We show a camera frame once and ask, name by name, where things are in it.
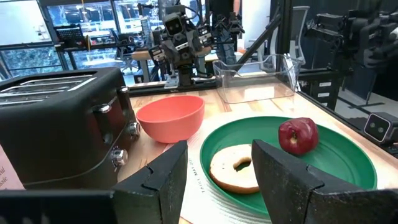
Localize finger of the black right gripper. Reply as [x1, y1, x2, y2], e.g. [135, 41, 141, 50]
[197, 24, 214, 47]
[148, 45, 167, 63]

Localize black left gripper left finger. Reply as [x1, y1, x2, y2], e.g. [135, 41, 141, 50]
[113, 139, 189, 224]

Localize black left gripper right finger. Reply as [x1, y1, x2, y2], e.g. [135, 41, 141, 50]
[251, 139, 365, 224]

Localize red apple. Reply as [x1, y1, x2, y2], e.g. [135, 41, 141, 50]
[277, 117, 320, 156]

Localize halved plain bagel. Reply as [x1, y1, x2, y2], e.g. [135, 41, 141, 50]
[208, 143, 261, 195]

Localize pink strawberry yogurt cereal box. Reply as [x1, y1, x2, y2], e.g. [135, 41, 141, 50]
[0, 144, 25, 190]

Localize green plastic plate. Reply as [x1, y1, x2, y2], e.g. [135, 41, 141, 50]
[199, 116, 378, 218]

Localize red plastic bowl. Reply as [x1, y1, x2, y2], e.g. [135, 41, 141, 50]
[136, 95, 206, 144]

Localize clear plastic bin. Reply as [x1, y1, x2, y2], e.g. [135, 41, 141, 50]
[212, 54, 302, 105]

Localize grey office chair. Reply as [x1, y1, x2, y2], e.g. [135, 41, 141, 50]
[270, 6, 311, 67]

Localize black drawer cabinet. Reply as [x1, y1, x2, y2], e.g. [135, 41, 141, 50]
[309, 77, 341, 105]

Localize black four-slot toaster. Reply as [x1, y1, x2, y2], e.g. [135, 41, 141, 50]
[0, 67, 141, 190]

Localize black robot station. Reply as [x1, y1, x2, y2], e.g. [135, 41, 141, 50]
[306, 7, 398, 103]

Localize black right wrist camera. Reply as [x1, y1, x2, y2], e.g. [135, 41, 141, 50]
[164, 12, 185, 37]

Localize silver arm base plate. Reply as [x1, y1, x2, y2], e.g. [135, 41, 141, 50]
[164, 74, 180, 90]

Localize black stereo depth camera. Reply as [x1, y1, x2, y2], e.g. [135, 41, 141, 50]
[363, 112, 398, 146]

